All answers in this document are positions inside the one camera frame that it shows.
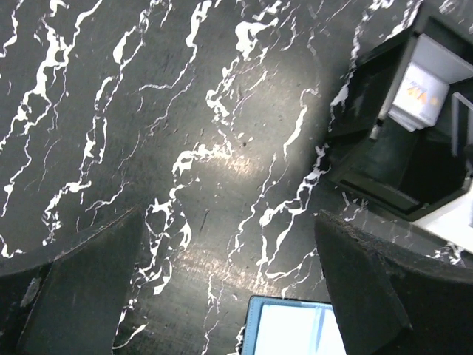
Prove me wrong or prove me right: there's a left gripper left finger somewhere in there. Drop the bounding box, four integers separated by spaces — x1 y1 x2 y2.
1 207 144 354

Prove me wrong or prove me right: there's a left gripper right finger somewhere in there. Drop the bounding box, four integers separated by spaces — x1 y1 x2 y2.
315 211 472 354

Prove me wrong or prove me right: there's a blue leather card holder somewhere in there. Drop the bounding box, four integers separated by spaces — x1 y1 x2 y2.
239 296 346 355

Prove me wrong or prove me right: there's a three-compartment black white tray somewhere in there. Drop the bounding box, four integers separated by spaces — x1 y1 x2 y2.
328 8 472 251

